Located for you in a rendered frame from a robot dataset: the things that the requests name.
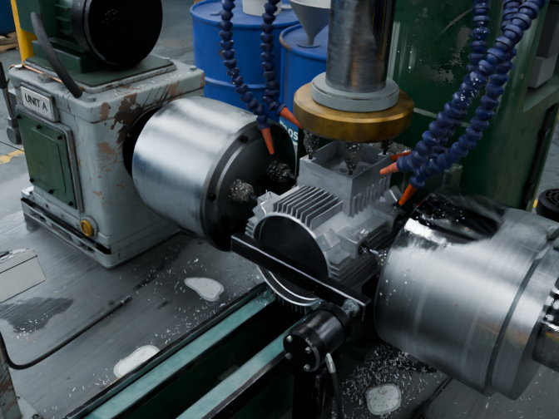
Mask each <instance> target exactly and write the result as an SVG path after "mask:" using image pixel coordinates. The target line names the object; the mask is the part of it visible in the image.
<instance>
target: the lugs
mask: <svg viewBox="0 0 559 419"><path fill-rule="evenodd" d="M402 196H403V195H402V194H401V192H400V191H399V189H398V187H397V186H396V185H394V186H392V187H391V188H389V189H388V190H385V192H384V198H385V199H386V201H387V203H388V204H389V205H393V204H395V203H397V202H398V201H400V199H401V197H402ZM272 207H273V205H272V204H271V202H270V200H266V201H264V202H262V203H261V204H259V205H257V206H256V207H254V208H253V209H252V210H253V212H254V213H255V216H256V217H257V219H261V218H262V217H264V216H266V215H267V214H268V213H269V212H271V211H272ZM316 240H317V241H318V243H319V245H320V247H321V248H322V250H323V251H324V252H325V251H328V250H330V249H332V248H333V247H334V246H336V245H337V244H339V243H340V240H339V238H338V236H337V234H336V233H335V232H334V230H333V229H332V228H330V229H328V230H326V231H324V232H323V233H322V234H320V235H318V236H317V237H316ZM252 274H253V275H254V276H255V279H256V280H257V282H258V284H261V283H263V282H265V281H264V279H263V278H262V276H261V274H260V272H259V270H258V269H255V270H253V271H252ZM322 303H327V302H325V301H322V302H321V303H317V304H315V305H313V306H311V308H312V309H313V311H314V310H315V309H316V308H317V307H318V306H319V305H321V304H322Z"/></svg>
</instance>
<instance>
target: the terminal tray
mask: <svg viewBox="0 0 559 419"><path fill-rule="evenodd" d="M345 151H346V149H345V148H344V142H338V141H333V142H331V143H329V144H327V145H325V146H323V147H321V148H319V149H317V150H316V153H314V154H313V159H312V160H309V155H306V156H304V157H302V158H300V159H299V188H300V187H302V186H304V185H306V187H307V186H309V185H310V188H311V187H313V186H315V189H316V188H318V187H319V190H322V189H324V193H325V192H327V191H328V192H329V196H330V195H331V194H334V199H335V198H336V197H339V202H340V201H343V212H344V213H345V214H346V215H347V216H348V217H350V216H351V217H352V218H354V214H356V215H359V211H361V212H363V211H364V208H365V209H367V208H368V205H370V206H372V202H374V203H376V200H380V197H381V196H382V197H384V192H385V190H388V189H389V185H390V179H391V175H392V173H390V174H386V175H381V174H380V171H381V170H382V169H384V168H386V167H387V166H389V165H391V164H393V160H390V156H391V155H394V153H391V152H388V151H387V155H383V150H381V149H379V148H377V147H374V146H371V145H367V144H363V149H362V150H360V152H361V157H360V162H359V163H358V164H357V165H356V169H355V170H353V175H349V169H348V168H347V166H346V165H347V164H346V163H345V162H344V154H345ZM339 158H341V160H340V159H339ZM338 160H339V162H338ZM325 163H326V164H325ZM326 165H327V166H326ZM330 165H332V166H330ZM364 166H365V168H364ZM366 166H367V169H366ZM329 167H330V168H329Z"/></svg>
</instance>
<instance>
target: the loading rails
mask: <svg viewBox="0 0 559 419"><path fill-rule="evenodd" d="M375 276H376V274H375V275H374V276H373V277H372V278H371V279H369V280H368V281H367V282H366V283H364V284H363V285H362V290H361V294H362V295H364V296H366V297H368V298H371V299H372V304H371V310H370V315H369V316H368V317H367V318H366V319H365V320H363V321H361V320H359V319H357V318H356V317H353V318H351V322H352V324H353V328H354V333H353V336H352V337H351V338H350V339H349V340H348V341H347V342H346V343H345V344H344V345H343V346H342V347H340V348H336V350H338V351H339V352H341V353H342V354H343V355H344V357H343V359H344V358H345V357H346V356H347V355H348V354H349V355H350V356H352V357H354V358H356V359H358V360H359V361H360V362H366V361H367V360H368V359H369V358H370V357H371V356H372V354H374V353H375V352H376V347H377V344H376V343H375V342H373V341H371V340H369V339H367V338H366V337H367V336H368V335H369V334H370V333H371V332H372V331H373V330H374V329H375V325H374V321H373V303H374V297H375V293H376V288H377V285H378V282H377V281H375ZM266 287H268V288H266ZM264 290H265V291H264ZM265 292H267V293H266V295H265V296H266V298H268V299H267V300H266V299H264V296H263V293H265ZM258 293H259V295H258ZM260 295H261V296H260ZM270 297H271V295H270V286H269V285H268V284H267V283H266V282H263V283H261V284H257V285H255V286H254V287H253V288H251V289H250V290H248V291H247V292H245V293H244V294H242V295H241V296H239V297H238V298H237V299H235V300H234V301H232V302H231V303H229V304H227V305H226V306H225V307H223V308H222V309H221V310H219V311H218V312H216V313H214V314H213V315H211V316H210V317H209V318H207V319H206V320H205V321H203V322H202V323H200V324H198V325H197V326H195V327H194V328H192V329H191V330H190V331H189V332H187V333H185V334H184V335H182V336H181V337H179V338H177V339H176V340H175V341H174V342H173V343H171V344H169V345H168V346H166V347H165V348H163V349H161V350H160V351H159V352H158V353H156V354H155V355H153V356H152V357H150V358H148V359H147V360H145V361H144V362H143V363H142V364H140V365H139V366H137V367H135V368H134V369H132V370H131V371H129V372H128V373H127V374H126V375H124V376H123V377H121V378H119V379H118V380H116V381H115V382H113V383H112V384H111V385H110V386H108V387H106V388H105V389H103V390H102V391H100V392H98V393H97V394H96V395H95V396H94V397H92V398H90V399H89V400H87V401H86V402H84V403H82V404H81V405H80V406H79V407H77V408H76V409H74V410H73V411H71V412H69V413H68V414H66V415H65V416H64V417H62V418H61V419H280V418H281V417H282V416H283V415H284V414H285V413H286V412H287V411H288V410H289V409H290V408H291V409H293V396H294V376H293V375H292V374H290V373H289V359H287V358H286V357H285V355H286V353H285V351H284V345H283V337H284V334H285V333H286V332H288V331H289V330H290V329H291V328H292V327H293V326H295V325H297V324H301V323H302V321H304V319H305V318H308V317H309V316H310V315H309V314H311V312H313V309H312V310H310V311H309V312H308V313H307V315H305V314H304V311H303V312H302V313H300V310H299V311H298V312H295V308H294V309H293V310H291V306H290V307H288V308H287V303H286V304H285V305H283V300H282V301H280V302H279V299H278V298H275V295H274V294H273V296H272V298H270ZM256 300H257V301H258V303H259V304H258V303H257V302H256ZM266 301H268V304H267V303H266ZM260 302H261V303H260ZM265 304H266V305H265ZM295 321H296V322H295Z"/></svg>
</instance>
